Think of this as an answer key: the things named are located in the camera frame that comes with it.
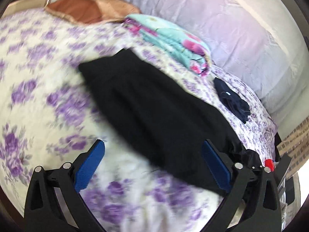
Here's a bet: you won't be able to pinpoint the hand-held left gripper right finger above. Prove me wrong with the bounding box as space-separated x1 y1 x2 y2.
202 139 282 232

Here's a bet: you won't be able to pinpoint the brown satin pillow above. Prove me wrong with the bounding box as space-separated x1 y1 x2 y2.
45 0 141 25

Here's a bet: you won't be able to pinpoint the purple floral bed sheet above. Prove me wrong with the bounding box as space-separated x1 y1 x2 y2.
0 7 278 232

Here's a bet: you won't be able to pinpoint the navy folded garment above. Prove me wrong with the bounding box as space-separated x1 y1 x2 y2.
214 77 250 124

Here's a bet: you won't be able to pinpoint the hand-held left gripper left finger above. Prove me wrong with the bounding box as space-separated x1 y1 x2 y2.
24 139 106 232

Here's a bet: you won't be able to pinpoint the turquoise floral folded quilt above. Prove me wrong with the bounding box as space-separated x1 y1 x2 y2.
124 14 213 77

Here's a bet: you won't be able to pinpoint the wooden headboard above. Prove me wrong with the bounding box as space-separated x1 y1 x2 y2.
1 0 55 18

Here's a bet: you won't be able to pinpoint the lavender wall padding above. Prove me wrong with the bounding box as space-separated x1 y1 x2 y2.
117 0 303 115

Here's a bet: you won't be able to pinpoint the black pants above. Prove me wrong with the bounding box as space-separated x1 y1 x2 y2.
78 48 262 196

